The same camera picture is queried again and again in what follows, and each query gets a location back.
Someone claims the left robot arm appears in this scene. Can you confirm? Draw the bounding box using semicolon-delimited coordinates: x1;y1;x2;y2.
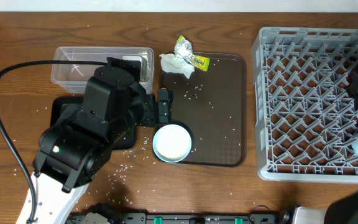
22;65;173;223

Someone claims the grey dishwasher rack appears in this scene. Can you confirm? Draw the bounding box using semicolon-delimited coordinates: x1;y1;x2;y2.
252;27;358;184

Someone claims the black plastic bin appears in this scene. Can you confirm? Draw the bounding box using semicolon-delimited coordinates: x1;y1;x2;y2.
50;95;136;150

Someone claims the white crumpled napkin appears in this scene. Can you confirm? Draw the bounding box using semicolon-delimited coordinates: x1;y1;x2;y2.
159;54;195;79

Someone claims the light blue rice bowl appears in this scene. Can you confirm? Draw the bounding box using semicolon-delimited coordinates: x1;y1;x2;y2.
152;124;192;163

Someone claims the brown serving tray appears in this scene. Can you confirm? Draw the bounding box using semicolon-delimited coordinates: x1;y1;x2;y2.
160;53;247;167

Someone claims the foil snack wrapper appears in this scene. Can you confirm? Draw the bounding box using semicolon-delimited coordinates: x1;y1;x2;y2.
174;35;210;72

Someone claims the clear plastic bin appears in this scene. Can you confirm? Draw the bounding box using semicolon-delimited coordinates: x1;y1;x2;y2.
51;47;154;94

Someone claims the black rail at table edge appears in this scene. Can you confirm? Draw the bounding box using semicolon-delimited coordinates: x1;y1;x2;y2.
65;203;326;224

